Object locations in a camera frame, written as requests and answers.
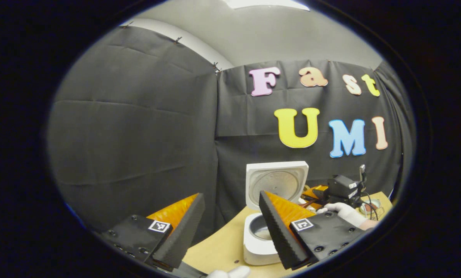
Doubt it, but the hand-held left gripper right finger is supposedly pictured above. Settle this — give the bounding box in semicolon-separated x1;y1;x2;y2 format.
259;190;370;271

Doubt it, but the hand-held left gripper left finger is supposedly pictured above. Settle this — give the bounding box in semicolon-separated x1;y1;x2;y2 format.
99;193;206;271

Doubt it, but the white rice cooker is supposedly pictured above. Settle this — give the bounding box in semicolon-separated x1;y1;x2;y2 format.
243;161;309;266

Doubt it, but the pale green plate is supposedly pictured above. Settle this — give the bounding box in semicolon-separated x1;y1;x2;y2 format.
360;199;382;215

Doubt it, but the black backdrop cloth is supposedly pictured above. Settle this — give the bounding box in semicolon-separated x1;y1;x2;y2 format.
47;25;414;236

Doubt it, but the large ceiling light panel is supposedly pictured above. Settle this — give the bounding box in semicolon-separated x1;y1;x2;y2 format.
223;0;310;11

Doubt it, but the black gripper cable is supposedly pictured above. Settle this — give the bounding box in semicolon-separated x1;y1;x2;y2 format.
360;191;379;220

